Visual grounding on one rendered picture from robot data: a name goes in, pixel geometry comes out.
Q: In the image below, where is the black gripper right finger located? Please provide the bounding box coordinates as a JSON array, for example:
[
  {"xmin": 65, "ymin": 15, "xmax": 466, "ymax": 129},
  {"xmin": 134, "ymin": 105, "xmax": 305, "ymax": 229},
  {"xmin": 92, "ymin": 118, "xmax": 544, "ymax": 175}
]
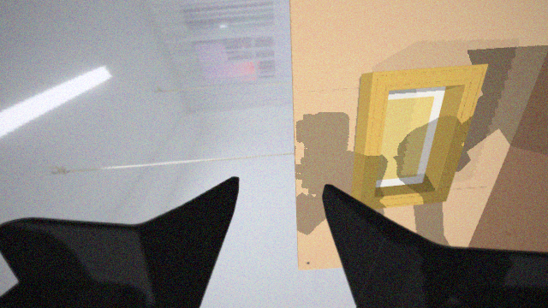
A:
[{"xmin": 322, "ymin": 184, "xmax": 548, "ymax": 308}]

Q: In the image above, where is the tan flat board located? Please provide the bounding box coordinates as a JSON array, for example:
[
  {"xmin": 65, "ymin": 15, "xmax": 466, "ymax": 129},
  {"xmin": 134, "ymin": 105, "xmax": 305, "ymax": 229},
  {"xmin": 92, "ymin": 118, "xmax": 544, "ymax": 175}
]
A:
[{"xmin": 289, "ymin": 0, "xmax": 548, "ymax": 270}]

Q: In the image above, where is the gold picture frame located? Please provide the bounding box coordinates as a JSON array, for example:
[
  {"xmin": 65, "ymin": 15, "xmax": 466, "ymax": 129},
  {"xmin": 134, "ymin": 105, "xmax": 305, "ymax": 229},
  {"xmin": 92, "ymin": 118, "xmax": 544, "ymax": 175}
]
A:
[{"xmin": 351, "ymin": 64, "xmax": 488, "ymax": 210}]

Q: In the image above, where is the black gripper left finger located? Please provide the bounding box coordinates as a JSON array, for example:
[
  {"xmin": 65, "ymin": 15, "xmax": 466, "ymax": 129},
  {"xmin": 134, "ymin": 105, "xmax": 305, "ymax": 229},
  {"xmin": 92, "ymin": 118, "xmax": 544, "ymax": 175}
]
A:
[{"xmin": 0, "ymin": 176, "xmax": 239, "ymax": 308}]

